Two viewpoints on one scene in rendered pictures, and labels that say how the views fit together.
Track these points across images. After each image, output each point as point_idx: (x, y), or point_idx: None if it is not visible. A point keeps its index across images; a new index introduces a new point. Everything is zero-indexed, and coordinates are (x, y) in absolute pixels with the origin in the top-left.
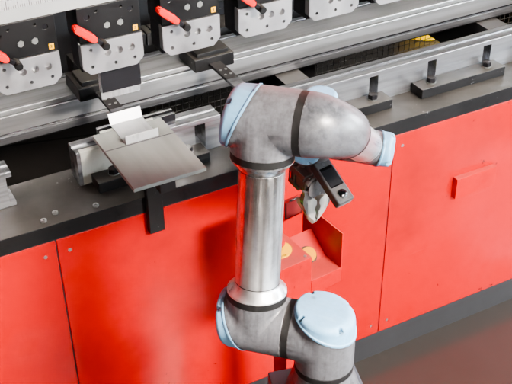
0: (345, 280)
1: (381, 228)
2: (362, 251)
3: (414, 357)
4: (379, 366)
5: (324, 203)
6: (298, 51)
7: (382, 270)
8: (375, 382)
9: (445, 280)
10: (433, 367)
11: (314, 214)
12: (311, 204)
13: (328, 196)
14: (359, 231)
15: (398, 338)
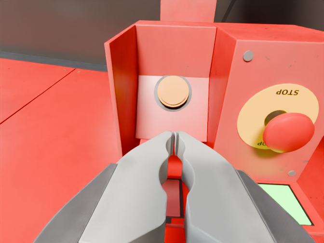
0: (83, 98)
1: (17, 117)
2: (53, 108)
3: (61, 44)
4: (88, 52)
5: (133, 179)
6: None
7: (45, 91)
8: (98, 42)
9: (0, 68)
10: (53, 28)
11: (192, 153)
12: (234, 213)
13: (99, 211)
14: (43, 125)
15: (63, 61)
